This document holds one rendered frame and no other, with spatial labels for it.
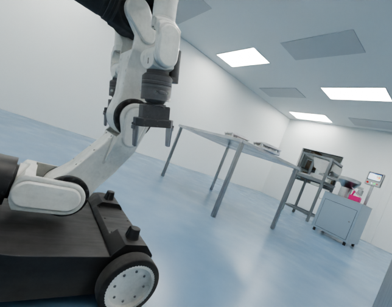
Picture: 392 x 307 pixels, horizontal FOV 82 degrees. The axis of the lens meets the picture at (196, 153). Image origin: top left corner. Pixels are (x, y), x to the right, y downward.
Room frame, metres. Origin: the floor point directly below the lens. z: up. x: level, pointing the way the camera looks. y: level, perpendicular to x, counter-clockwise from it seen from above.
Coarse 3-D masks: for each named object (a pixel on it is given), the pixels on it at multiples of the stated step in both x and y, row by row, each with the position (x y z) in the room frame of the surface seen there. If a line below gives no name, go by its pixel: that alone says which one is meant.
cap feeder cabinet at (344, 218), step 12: (324, 192) 4.20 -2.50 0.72; (324, 204) 4.14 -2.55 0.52; (336, 204) 4.00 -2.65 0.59; (348, 204) 3.86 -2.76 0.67; (360, 204) 3.74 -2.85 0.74; (324, 216) 4.08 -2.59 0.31; (336, 216) 3.94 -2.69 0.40; (348, 216) 3.81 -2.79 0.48; (360, 216) 3.78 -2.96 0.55; (312, 228) 4.20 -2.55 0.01; (324, 228) 4.02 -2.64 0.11; (336, 228) 3.88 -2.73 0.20; (348, 228) 3.75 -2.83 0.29; (360, 228) 3.93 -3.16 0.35; (348, 240) 3.72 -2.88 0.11
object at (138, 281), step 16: (128, 256) 0.71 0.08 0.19; (144, 256) 0.73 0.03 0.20; (112, 272) 0.66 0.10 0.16; (128, 272) 0.70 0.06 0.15; (144, 272) 0.74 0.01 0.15; (96, 288) 0.67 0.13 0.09; (112, 288) 0.68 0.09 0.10; (128, 288) 0.72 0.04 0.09; (144, 288) 0.75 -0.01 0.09; (112, 304) 0.69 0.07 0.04; (128, 304) 0.73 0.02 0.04
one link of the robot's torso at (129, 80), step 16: (128, 0) 0.71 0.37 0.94; (144, 0) 0.74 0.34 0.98; (128, 16) 0.72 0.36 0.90; (144, 16) 0.74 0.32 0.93; (144, 32) 0.75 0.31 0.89; (128, 48) 0.88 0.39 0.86; (144, 48) 0.77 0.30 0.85; (128, 64) 0.78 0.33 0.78; (128, 80) 0.79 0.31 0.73; (128, 96) 0.81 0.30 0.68; (112, 112) 0.80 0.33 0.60; (112, 128) 0.89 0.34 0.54
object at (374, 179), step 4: (368, 172) 4.11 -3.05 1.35; (372, 172) 4.07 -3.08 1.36; (376, 172) 4.02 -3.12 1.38; (368, 176) 4.09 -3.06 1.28; (372, 176) 4.05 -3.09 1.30; (376, 176) 4.00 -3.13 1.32; (380, 176) 3.96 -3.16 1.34; (384, 176) 3.95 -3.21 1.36; (368, 180) 4.08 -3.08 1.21; (372, 180) 4.04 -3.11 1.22; (376, 180) 3.99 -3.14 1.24; (380, 180) 3.94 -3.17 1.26; (368, 184) 4.06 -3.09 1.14; (372, 184) 4.02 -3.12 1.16; (376, 184) 3.97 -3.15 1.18; (380, 184) 3.93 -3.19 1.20; (372, 188) 4.03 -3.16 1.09; (368, 192) 4.05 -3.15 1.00; (368, 196) 4.04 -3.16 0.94; (364, 204) 4.05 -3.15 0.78
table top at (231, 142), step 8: (184, 128) 3.42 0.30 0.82; (192, 128) 3.16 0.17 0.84; (208, 136) 3.25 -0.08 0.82; (216, 136) 2.75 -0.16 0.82; (224, 136) 2.53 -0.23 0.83; (224, 144) 3.59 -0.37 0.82; (232, 144) 2.99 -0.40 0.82; (248, 144) 2.32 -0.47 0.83; (248, 152) 3.23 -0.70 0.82; (256, 152) 2.74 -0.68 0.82; (264, 152) 2.47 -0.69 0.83; (272, 160) 2.98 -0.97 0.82; (280, 160) 2.63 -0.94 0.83; (296, 168) 2.82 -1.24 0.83
